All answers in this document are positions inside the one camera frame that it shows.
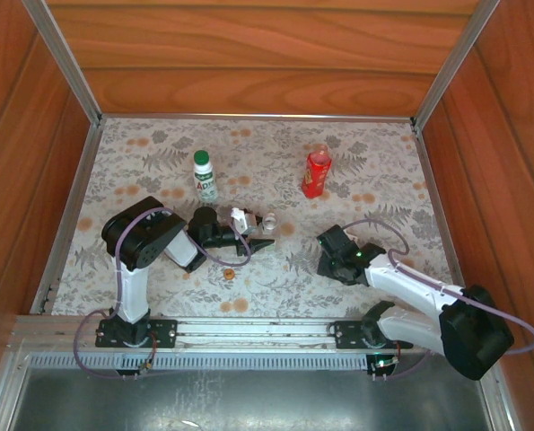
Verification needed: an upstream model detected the small clear plastic bottle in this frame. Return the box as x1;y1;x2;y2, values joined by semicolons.
260;213;280;238

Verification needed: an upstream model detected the white bottle with green label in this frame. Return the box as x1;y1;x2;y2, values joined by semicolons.
191;160;220;204

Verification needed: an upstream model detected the red label plastic bottle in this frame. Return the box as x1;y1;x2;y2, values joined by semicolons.
300;143;333;200

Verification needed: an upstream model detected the floral patterned tablecloth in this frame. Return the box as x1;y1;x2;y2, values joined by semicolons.
49;117;465;318

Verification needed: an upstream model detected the grey metal sheet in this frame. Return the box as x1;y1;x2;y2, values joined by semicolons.
10;365;495;431

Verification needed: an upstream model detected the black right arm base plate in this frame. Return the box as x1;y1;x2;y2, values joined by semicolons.
333;319;415;350

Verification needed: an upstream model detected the long aluminium mounting rail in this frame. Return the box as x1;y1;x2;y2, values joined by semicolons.
8;315;492;356

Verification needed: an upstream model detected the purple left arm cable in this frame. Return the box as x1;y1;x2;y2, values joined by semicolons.
72;207;254;383

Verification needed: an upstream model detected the grey slotted cable duct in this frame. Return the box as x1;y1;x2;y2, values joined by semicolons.
23;352;478;373

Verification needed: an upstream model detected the thin red black wire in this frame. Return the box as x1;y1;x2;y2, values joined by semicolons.
368;340;403;383
136;330;160;374

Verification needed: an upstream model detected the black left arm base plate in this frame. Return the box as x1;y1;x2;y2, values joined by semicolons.
94;317;178;349

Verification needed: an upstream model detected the aluminium frame post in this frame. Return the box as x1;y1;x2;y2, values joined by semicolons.
410;0;503;129
22;0;104;129

